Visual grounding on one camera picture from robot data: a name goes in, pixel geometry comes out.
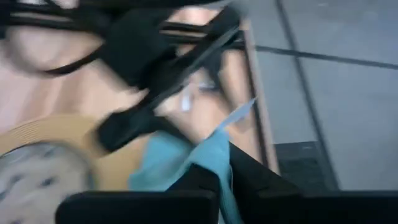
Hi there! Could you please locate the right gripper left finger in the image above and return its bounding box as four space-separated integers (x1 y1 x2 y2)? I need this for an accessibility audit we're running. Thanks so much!
55 163 222 224

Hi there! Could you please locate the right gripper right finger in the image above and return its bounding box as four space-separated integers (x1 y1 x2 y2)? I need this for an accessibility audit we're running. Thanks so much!
229 142 398 224

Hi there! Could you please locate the round woven straw placemat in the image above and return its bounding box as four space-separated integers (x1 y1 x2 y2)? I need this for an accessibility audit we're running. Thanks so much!
0 114 150 191

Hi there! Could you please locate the light blue cloth napkin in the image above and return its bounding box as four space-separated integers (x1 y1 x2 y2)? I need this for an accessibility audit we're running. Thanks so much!
129 98 258 224

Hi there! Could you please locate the patterned ceramic plate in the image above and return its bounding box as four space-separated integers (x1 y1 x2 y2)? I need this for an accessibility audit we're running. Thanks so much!
0 141 95 224

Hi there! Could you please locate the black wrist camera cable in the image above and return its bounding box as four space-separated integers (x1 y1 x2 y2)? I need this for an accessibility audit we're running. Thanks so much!
43 46 105 77

